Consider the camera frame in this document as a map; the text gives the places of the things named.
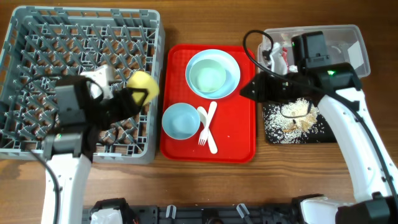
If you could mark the black plastic tray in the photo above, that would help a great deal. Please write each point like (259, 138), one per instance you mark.
(273, 137)

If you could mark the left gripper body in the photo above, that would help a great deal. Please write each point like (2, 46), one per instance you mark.
(120, 107)

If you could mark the white plastic spoon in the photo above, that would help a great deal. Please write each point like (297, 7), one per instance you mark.
(211, 142)

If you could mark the yellow plastic cup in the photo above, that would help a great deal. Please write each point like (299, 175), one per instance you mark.
(145, 87)

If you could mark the red snack wrapper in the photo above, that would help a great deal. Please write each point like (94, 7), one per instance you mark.
(287, 67)

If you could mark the grey dishwasher rack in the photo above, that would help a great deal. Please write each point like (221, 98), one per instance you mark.
(44, 43)

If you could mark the clear plastic bin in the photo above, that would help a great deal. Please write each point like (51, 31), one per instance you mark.
(344, 43)

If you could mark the small light blue plate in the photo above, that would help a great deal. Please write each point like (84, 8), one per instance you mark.
(180, 121)

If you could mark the red plastic tray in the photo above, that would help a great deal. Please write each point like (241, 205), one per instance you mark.
(234, 123)

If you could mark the large light blue plate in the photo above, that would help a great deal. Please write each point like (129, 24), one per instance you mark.
(231, 66)

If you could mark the light green bowl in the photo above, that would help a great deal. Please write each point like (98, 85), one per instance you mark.
(207, 75)

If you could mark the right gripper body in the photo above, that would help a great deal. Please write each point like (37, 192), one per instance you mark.
(274, 90)

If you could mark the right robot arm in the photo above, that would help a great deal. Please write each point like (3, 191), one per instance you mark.
(337, 92)

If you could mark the white plastic fork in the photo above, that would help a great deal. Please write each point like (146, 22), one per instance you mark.
(207, 120)

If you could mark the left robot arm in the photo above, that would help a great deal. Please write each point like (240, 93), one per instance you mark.
(68, 149)

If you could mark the rice and food scraps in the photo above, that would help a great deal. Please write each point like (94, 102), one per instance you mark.
(295, 121)

